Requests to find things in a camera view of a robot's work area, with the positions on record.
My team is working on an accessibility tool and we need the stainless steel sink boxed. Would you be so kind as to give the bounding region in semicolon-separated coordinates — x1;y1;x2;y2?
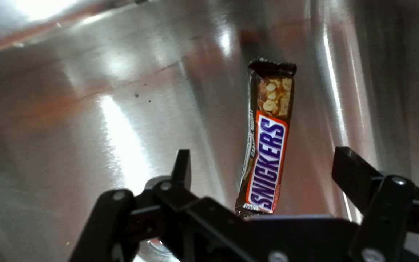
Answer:
0;0;419;262

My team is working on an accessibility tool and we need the brown Snickers bar pack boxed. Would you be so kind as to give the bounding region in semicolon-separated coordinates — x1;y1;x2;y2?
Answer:
234;57;298;217

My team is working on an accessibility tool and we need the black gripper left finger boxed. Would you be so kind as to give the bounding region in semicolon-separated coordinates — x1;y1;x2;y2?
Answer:
68;149;237;262

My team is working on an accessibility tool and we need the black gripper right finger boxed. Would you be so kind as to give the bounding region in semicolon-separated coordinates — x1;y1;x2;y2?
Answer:
330;146;419;262

